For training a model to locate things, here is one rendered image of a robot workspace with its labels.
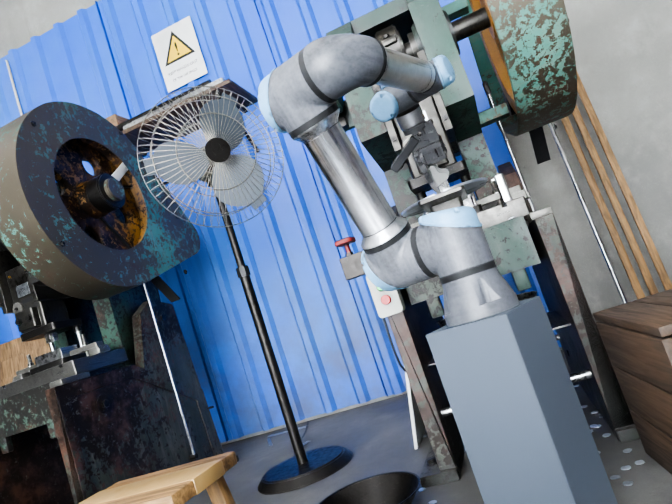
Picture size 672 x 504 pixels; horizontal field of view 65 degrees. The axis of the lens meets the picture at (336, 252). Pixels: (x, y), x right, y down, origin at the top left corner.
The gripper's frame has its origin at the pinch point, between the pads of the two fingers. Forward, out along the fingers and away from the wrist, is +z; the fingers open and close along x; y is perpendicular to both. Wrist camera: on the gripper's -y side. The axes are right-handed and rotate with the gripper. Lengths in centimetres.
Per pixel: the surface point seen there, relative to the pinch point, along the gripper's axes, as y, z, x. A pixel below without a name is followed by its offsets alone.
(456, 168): 4.9, 1.8, 21.9
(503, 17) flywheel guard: 33.7, -34.7, 10.2
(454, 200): 2.5, 7.2, 7.4
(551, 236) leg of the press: 25.0, 21.6, -9.3
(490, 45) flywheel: 28, -24, 78
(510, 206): 16.9, 16.0, 8.8
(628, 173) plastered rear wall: 66, 68, 136
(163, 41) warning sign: -153, -110, 180
